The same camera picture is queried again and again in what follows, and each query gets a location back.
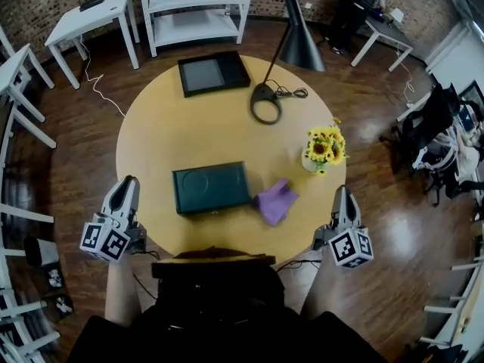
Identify white vase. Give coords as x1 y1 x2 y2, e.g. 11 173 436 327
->
301 145 328 173

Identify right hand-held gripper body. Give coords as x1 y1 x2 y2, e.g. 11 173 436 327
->
311 221 375 269

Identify black bin with paper scraps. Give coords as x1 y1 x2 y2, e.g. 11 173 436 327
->
45 266 67 290
52 295 75 317

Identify white shelf unit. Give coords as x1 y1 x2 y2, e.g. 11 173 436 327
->
138 0 257 58

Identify white wooden table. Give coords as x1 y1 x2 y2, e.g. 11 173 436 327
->
0 43 57 149

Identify person's right forearm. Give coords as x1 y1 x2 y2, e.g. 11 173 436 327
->
300 257 343 321

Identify white frame rack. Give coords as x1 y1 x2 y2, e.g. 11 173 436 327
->
0 104 61 363
419 255 484 347

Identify yellow sunflower bouquet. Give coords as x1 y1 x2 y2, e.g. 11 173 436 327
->
305 117 349 176

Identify person's left forearm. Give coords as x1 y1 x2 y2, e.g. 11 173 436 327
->
104 259 143 327

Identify black desk lamp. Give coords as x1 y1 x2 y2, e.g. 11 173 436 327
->
249 0 327 126

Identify white grey-top table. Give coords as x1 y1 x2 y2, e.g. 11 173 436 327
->
350 13 415 73

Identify purple cloth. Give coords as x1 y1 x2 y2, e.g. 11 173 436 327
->
253 178 299 227

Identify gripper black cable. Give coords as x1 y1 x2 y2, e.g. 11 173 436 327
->
132 250 162 302
275 258 322 275

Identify black flat box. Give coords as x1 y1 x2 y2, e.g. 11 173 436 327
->
177 50 252 98

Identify white floor cable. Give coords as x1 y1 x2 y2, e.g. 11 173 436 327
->
79 34 126 117
395 49 417 107

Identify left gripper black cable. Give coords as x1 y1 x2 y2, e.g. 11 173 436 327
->
132 250 162 302

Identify grey trash bin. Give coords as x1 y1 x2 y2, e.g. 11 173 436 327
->
23 235 61 267

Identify black lamp cable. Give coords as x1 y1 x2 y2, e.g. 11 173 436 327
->
274 85 309 100

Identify dark green box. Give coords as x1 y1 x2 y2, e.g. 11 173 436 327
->
172 160 253 216

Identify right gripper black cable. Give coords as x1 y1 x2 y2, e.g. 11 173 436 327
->
275 258 322 275

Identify black office chair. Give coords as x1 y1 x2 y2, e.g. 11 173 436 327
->
380 83 462 173

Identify white side table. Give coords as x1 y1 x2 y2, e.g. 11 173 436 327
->
44 0 141 90

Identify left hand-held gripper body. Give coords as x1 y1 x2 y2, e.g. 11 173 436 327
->
79 211 148 265

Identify person's black clothing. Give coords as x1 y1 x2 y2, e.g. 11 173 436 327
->
66 257 386 363

